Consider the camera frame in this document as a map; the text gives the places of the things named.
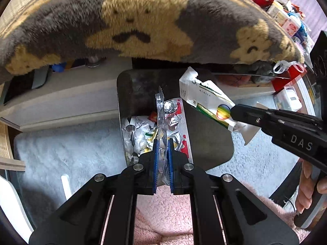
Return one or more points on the bamboo folding screen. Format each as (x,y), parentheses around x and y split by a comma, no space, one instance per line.
(18,2)

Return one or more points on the silver foil wrapper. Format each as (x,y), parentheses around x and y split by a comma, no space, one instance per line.
(130,130)

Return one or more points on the brown ball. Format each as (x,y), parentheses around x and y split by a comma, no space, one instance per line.
(233,80)

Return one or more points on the white green medicine box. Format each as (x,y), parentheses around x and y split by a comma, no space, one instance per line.
(204,94)

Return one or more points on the black trash bin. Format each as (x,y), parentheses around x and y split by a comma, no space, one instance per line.
(209,145)

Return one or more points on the person's right hand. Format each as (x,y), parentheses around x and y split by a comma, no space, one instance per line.
(305,183)

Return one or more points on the white low table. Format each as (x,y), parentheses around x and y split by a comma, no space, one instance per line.
(76,94)

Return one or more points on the white box with red label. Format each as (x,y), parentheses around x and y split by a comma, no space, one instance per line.
(290,27)

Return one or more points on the white stick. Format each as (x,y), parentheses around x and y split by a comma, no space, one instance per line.
(66,186)

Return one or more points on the grey bear print blanket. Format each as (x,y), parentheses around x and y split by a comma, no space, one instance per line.
(127,17)

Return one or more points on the pile of clutter items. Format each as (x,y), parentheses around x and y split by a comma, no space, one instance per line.
(301,2)

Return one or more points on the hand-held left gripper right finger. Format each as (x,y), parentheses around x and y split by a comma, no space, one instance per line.
(170,169)

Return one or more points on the crumpled gold wrapper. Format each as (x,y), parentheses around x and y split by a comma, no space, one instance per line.
(150,135)

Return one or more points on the white plastic container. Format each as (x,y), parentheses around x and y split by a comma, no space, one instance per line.
(288,99)

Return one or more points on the blue object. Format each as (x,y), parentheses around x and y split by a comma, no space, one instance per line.
(58,67)

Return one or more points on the silver blister sheet red stripe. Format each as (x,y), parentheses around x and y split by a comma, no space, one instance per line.
(178,125)

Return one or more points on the pink fleece pants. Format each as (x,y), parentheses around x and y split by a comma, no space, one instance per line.
(163,217)

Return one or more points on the clear plastic blister pack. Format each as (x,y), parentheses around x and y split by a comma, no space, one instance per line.
(161,122)

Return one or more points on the white plastic bag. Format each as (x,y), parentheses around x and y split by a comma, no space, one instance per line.
(282,66)

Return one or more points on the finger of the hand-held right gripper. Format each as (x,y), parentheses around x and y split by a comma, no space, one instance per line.
(255,118)

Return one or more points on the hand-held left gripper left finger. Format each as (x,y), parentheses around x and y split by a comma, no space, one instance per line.
(154,169)

